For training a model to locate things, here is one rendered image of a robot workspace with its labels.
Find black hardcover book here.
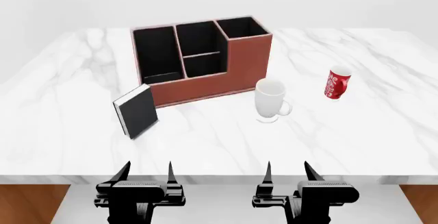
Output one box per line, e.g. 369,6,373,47
112,83,160,140

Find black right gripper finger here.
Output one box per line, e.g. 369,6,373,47
256,160,275,197
304,160,325,183

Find white ceramic mug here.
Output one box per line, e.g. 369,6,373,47
254,77,294,124

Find brown leather desk caddy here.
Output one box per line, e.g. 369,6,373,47
129,14,274,108

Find red patterned mug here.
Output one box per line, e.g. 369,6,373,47
323,64,353,101

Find brown wooden table leg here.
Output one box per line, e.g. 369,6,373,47
0,184,72,224
398,184,438,224

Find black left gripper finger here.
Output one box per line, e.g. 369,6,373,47
166,160,183,192
96,160,131,193

